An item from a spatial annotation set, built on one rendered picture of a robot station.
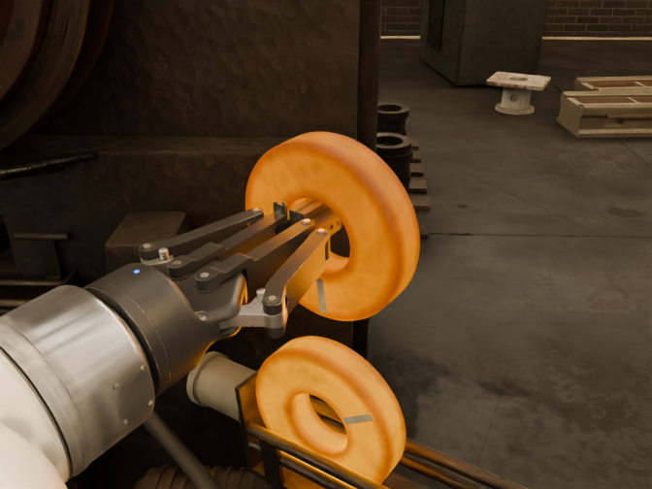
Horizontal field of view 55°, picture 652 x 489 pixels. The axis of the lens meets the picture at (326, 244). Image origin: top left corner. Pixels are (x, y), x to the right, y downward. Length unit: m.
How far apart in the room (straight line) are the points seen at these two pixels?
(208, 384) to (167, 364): 0.33
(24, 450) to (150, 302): 0.10
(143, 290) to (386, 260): 0.18
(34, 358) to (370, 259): 0.25
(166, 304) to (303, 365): 0.24
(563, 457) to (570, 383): 0.28
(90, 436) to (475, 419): 1.41
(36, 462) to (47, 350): 0.05
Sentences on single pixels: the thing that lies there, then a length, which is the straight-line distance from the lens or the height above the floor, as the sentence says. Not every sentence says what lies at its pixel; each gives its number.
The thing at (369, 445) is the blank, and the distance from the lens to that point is 0.58.
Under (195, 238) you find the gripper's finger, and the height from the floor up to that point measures 0.92.
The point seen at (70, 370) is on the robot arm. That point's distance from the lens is 0.32.
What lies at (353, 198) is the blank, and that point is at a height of 0.94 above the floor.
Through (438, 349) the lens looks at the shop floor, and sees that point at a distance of 1.88.
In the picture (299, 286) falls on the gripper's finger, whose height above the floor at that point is 0.91.
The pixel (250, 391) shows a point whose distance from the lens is 0.64.
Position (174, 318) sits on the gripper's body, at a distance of 0.36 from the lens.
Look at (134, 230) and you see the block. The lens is 0.76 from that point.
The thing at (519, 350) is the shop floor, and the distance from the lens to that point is 1.93.
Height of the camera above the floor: 1.12
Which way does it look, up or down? 28 degrees down
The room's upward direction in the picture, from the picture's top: straight up
